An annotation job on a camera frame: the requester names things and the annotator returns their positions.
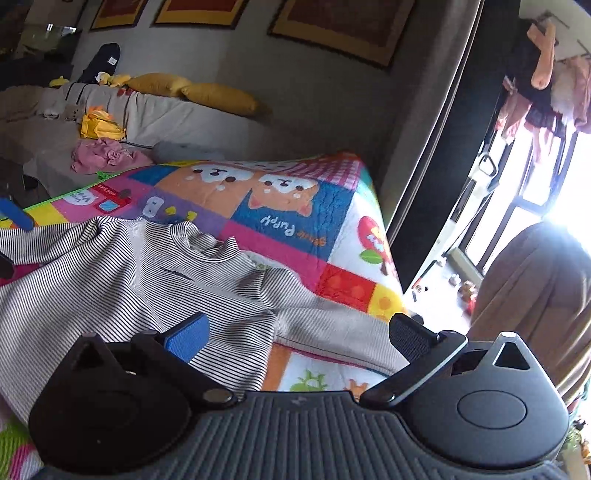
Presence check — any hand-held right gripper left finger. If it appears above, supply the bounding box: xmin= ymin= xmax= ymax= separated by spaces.
xmin=67 ymin=313 xmax=237 ymax=409

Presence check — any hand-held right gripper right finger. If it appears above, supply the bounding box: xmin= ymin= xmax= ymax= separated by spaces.
xmin=359 ymin=313 xmax=543 ymax=409

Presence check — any striped long-sleeve shirt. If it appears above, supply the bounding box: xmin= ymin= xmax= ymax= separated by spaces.
xmin=0 ymin=215 xmax=409 ymax=425

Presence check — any pink cloth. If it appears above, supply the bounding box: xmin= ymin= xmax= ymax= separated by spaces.
xmin=70 ymin=137 xmax=153 ymax=174

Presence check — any yellow cloth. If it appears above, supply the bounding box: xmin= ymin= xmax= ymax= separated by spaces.
xmin=80 ymin=108 xmax=127 ymax=141

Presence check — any beige cloth draped on chair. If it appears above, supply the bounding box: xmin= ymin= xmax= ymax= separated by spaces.
xmin=464 ymin=222 xmax=591 ymax=403

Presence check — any dark cabinet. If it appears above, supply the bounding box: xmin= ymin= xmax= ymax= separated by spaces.
xmin=0 ymin=25 xmax=82 ymax=91

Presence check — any colourful cartoon printed mat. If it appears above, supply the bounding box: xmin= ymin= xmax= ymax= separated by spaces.
xmin=0 ymin=152 xmax=408 ymax=480

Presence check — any dark blue bag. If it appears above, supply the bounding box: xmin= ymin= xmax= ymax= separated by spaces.
xmin=76 ymin=42 xmax=122 ymax=86

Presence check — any dark curtain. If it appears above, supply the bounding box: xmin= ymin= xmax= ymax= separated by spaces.
xmin=375 ymin=0 xmax=523 ymax=292

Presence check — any grey covered sofa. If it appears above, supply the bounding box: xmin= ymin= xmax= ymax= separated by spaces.
xmin=0 ymin=80 xmax=278 ymax=199

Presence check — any yellow pillow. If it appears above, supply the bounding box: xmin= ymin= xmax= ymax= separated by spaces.
xmin=128 ymin=72 xmax=193 ymax=98
xmin=181 ymin=82 xmax=259 ymax=116

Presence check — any pink hanging garment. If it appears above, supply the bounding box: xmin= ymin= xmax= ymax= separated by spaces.
xmin=553 ymin=55 xmax=591 ymax=136
xmin=493 ymin=78 xmax=533 ymax=140

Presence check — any black hanging garment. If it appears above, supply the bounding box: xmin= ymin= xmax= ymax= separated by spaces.
xmin=505 ymin=32 xmax=566 ymax=139

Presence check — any peach hanging garment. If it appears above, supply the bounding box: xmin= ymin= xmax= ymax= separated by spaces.
xmin=526 ymin=21 xmax=557 ymax=91

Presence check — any black window frame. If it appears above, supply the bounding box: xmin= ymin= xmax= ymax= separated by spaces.
xmin=462 ymin=129 xmax=591 ymax=278

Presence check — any small framed wall picture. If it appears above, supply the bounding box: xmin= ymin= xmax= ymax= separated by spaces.
xmin=89 ymin=0 xmax=149 ymax=31

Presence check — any medium framed wall picture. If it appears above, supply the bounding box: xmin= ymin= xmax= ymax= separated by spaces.
xmin=152 ymin=0 xmax=250 ymax=30

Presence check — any large framed wall picture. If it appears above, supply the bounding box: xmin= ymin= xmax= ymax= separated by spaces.
xmin=266 ymin=0 xmax=417 ymax=69

